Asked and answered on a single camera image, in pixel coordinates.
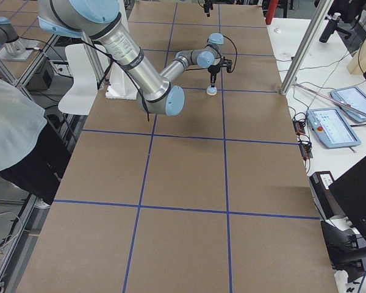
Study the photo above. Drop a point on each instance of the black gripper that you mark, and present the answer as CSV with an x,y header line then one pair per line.
x,y
207,7
213,72

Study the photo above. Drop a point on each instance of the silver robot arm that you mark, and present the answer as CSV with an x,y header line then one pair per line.
x,y
101,22

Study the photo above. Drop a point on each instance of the orange black usb hub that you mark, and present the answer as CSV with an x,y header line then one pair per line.
x,y
303,139

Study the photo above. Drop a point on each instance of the brown paper table cover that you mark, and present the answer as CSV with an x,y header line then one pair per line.
x,y
215,199

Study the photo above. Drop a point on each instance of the teach pendant tablet near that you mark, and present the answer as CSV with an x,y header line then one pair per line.
x,y
331,128

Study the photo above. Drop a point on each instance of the teach pendant tablet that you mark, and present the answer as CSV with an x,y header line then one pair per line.
x,y
354,97
331,128

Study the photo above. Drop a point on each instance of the white chair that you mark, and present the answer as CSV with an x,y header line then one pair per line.
x,y
79,99

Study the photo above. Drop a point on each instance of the teach pendant tablet far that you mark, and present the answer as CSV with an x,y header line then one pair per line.
x,y
354,97

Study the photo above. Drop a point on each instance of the black laptop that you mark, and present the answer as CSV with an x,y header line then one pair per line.
x,y
349,191

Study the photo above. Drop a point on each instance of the person in white shirt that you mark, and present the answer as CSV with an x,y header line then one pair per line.
x,y
32,155

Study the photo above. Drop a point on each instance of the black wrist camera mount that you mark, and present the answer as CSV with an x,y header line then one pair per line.
x,y
227,64

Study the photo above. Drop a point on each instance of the white camera pillar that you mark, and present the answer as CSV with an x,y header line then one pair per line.
x,y
120,86

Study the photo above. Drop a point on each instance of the aluminium frame post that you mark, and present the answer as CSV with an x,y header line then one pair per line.
x,y
311,31

